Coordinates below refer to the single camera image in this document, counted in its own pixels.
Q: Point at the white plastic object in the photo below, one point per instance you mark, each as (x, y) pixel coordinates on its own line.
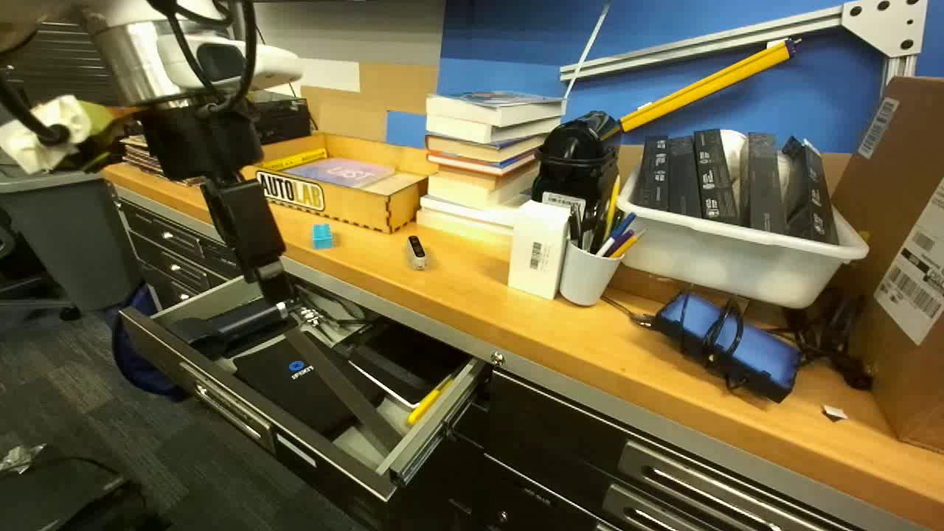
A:
(46, 133)

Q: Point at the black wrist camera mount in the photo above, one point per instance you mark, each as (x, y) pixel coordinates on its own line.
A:
(201, 139)

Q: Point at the white plastic bin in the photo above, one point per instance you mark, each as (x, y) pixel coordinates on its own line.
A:
(727, 265)

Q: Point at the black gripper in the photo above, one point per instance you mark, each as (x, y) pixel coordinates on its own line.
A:
(242, 226)

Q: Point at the blue bag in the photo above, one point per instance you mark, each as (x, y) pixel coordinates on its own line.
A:
(137, 348)

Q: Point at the black floor mat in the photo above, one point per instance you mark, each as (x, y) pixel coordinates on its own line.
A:
(60, 497)

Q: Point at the open grey metal drawer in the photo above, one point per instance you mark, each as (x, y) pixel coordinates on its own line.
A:
(254, 420)

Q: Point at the small white scrap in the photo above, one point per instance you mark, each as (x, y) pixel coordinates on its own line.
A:
(833, 413)

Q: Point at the crumpled paper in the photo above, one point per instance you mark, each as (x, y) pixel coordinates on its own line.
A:
(18, 459)

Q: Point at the thin white rod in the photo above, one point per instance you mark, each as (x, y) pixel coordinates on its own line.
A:
(588, 50)

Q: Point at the black case in drawer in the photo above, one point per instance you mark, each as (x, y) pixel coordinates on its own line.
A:
(237, 326)

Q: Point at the black metal drawer cabinet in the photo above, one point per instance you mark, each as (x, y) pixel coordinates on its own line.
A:
(550, 460)

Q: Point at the flat white book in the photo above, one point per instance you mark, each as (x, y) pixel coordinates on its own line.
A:
(465, 215)

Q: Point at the grey metal corner bracket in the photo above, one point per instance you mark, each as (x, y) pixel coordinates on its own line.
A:
(885, 24)

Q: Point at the cardboard box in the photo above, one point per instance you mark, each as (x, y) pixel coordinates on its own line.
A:
(889, 196)

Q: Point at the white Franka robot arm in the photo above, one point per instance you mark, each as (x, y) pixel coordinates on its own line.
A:
(147, 53)

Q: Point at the blue pen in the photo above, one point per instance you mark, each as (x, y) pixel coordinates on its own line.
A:
(624, 230)

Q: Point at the thin red book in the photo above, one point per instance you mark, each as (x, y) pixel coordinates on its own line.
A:
(478, 152)

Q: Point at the wooden Autolab tray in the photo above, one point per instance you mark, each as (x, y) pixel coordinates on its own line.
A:
(342, 206)

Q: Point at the aluminium rail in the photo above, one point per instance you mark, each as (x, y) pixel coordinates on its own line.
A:
(687, 44)

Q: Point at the small yellow item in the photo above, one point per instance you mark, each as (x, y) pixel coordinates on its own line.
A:
(428, 403)

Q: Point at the small grey black device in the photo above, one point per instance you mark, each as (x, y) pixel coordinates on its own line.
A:
(417, 251)

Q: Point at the white carton box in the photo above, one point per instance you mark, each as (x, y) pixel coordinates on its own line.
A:
(535, 251)

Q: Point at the black box in bin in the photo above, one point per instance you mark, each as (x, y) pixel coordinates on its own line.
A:
(652, 174)
(714, 174)
(681, 178)
(813, 196)
(763, 184)

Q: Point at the black tablet with white edge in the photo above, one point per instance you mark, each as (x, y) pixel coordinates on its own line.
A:
(407, 361)

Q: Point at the black bag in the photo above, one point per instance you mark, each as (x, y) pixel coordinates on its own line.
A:
(578, 158)

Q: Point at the blue cloth item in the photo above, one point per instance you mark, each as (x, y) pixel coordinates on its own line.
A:
(733, 347)

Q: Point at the purple UIST book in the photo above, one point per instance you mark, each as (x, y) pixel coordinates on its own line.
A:
(339, 173)

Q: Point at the white cup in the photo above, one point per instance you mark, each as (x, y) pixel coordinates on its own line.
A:
(588, 277)

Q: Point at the blue wall board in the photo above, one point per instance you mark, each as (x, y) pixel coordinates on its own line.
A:
(687, 127)

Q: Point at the long black bar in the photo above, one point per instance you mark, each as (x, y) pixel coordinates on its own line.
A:
(347, 389)

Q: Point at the cardboard sheet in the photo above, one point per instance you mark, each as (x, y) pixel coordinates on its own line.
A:
(378, 96)

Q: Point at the yellow bar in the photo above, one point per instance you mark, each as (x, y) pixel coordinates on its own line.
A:
(709, 87)

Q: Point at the blue Lego piece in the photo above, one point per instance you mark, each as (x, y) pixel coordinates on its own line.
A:
(323, 236)

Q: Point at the grey cart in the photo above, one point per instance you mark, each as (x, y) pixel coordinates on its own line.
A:
(68, 236)

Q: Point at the yellow pencil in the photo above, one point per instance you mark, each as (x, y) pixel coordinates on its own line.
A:
(612, 206)

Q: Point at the black box with blue logo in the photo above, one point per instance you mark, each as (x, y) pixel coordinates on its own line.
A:
(295, 382)

